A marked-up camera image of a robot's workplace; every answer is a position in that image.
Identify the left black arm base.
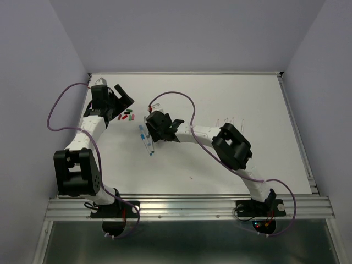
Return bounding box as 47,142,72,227
84,201,140,239

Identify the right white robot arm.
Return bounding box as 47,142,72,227
146,111,276,207

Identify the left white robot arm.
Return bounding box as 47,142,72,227
53,84,134,208

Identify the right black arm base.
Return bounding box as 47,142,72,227
233,189,287,235

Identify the light blue marker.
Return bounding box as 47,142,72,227
139,125,155,154

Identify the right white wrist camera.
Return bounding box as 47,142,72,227
148,103,164,113

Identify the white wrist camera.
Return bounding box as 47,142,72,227
148,103,164,113
95,78,107,86

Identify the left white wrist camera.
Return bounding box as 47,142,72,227
95,78,107,86

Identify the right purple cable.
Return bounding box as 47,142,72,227
147,91,297,239

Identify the purple cable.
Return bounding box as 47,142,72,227
46,82,141,240
147,91,297,239

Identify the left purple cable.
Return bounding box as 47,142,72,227
46,82,141,240

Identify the aluminium front rail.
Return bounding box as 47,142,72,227
32,192,344,264

